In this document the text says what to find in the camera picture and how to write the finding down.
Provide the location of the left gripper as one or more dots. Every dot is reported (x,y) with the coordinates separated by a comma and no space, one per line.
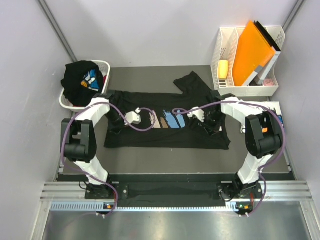
(122,125)

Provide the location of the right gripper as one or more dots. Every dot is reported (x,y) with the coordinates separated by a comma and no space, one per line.
(213,128)

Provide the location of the black brushstroke print t-shirt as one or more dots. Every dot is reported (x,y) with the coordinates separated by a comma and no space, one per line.
(159,127)

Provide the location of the black daisy print t-shirt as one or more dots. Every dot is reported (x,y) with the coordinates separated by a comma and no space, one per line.
(81,82)

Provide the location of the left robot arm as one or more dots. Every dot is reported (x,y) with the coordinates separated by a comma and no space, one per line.
(78,138)

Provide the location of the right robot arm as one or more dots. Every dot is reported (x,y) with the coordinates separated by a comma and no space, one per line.
(264,137)

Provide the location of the folded white daisy t-shirt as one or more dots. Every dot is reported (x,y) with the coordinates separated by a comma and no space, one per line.
(272,105)

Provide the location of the red t-shirt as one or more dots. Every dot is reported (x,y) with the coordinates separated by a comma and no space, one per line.
(105,80)

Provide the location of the dark grey table mat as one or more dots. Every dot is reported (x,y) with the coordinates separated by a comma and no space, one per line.
(139,160)

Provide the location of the yellow sponge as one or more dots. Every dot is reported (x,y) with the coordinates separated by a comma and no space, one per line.
(223,69)

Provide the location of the white laundry basket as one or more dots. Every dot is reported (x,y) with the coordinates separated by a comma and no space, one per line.
(105,69)

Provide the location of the pink small item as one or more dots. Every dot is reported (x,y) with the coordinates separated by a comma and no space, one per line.
(268,82)

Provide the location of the white grey binder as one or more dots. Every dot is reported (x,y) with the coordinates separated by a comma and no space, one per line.
(262,75)

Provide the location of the orange folder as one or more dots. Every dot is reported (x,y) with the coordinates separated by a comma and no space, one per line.
(252,54)

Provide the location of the white file organizer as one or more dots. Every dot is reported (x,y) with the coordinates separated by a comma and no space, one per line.
(225,49)

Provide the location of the black folder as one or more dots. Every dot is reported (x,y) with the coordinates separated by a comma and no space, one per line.
(267,36)

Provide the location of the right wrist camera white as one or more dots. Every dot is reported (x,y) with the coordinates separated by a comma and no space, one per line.
(196,113)

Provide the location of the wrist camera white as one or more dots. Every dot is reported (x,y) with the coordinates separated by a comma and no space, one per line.
(196,113)
(133,117)

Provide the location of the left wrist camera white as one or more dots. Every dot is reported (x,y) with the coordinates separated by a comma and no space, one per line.
(133,117)

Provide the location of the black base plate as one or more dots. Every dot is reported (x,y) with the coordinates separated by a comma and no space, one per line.
(167,190)

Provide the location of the grey cable duct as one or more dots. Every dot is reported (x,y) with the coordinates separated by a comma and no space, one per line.
(90,206)

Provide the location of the aluminium frame rail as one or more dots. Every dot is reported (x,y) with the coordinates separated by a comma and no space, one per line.
(277,191)

